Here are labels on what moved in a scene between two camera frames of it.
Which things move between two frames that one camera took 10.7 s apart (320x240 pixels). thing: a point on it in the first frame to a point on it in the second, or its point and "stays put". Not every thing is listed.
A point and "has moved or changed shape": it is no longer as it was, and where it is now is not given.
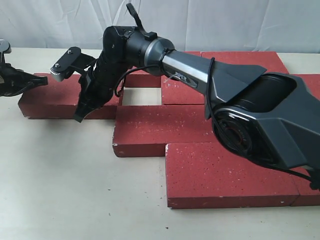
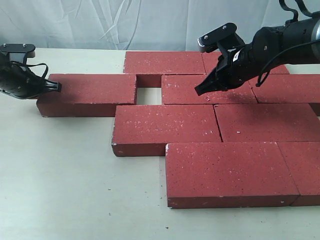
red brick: [60, 99] has moved or changed shape
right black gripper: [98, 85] to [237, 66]
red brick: [143, 130] stays put
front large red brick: [212, 175] stays put
